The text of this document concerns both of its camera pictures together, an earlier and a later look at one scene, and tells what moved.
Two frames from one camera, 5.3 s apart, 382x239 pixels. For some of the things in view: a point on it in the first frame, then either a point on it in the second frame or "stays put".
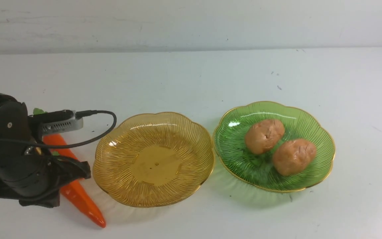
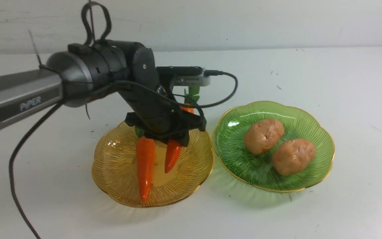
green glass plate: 229,138 stays put
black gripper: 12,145 → 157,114
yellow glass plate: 153,160 stays put
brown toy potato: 291,157 stays put
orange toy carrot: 56,139 → 173,149
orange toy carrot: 74,192 → 145,149
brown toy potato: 261,136 stays put
